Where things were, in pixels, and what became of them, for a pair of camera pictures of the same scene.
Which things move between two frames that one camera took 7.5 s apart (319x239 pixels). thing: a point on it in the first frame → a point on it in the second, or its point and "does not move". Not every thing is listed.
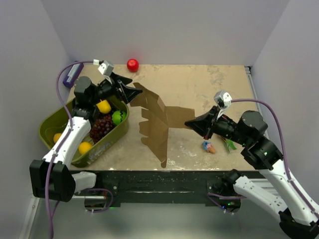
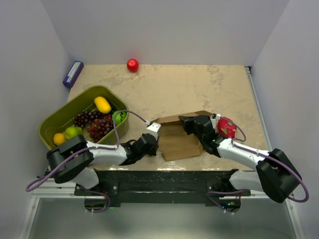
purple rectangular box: [73, 74] does not move
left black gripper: [127, 93] → [153, 151]
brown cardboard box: [158, 118] → [174, 143]
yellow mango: [104, 106] does not move
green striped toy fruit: [118, 116] does not move
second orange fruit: [56, 137] does not move
